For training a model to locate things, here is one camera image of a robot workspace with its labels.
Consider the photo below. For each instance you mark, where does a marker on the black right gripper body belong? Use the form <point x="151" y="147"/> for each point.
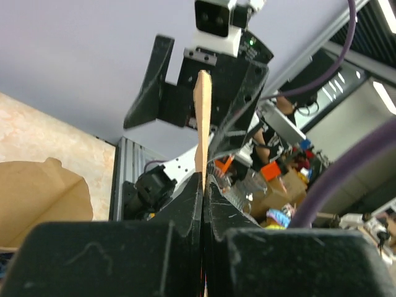
<point x="235" y="82"/>

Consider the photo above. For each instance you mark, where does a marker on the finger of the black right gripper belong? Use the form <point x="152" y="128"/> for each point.
<point x="145" y="107"/>
<point x="232" y="133"/>

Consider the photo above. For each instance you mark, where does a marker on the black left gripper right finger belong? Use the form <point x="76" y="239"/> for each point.
<point x="244" y="259"/>

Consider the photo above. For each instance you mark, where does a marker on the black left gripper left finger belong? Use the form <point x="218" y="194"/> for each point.
<point x="158" y="257"/>

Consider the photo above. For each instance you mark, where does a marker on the brown paper coffee filter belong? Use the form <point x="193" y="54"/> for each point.
<point x="37" y="192"/>

